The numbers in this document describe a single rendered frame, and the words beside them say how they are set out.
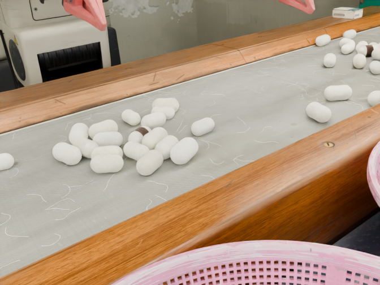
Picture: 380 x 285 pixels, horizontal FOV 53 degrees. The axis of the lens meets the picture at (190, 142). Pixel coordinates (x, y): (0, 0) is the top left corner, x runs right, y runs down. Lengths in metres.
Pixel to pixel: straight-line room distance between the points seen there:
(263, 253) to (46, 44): 0.84
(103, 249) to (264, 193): 0.13
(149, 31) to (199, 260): 2.63
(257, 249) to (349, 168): 0.15
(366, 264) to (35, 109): 0.46
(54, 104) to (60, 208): 0.25
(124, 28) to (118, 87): 2.13
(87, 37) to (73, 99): 0.47
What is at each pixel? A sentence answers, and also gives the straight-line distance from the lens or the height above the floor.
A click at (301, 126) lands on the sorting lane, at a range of 0.47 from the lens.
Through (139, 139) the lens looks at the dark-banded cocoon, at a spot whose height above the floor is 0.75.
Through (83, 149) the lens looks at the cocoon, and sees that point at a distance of 0.43.
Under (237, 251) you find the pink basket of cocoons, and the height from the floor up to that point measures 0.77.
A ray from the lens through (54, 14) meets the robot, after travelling 1.05.
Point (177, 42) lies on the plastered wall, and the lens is 2.97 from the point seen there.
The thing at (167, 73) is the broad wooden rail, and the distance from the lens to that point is 0.65.
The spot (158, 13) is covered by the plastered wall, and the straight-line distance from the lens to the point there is 2.86.
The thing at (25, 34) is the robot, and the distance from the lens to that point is 0.99.
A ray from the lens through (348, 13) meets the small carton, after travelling 1.04.
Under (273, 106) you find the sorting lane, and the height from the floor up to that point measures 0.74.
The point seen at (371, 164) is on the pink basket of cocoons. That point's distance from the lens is 0.34.
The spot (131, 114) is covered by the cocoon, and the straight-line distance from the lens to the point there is 0.49.
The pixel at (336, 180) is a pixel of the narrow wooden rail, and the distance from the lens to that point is 0.36.
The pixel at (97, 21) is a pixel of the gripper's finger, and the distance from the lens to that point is 0.54.
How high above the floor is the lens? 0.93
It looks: 26 degrees down
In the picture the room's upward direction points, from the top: 5 degrees counter-clockwise
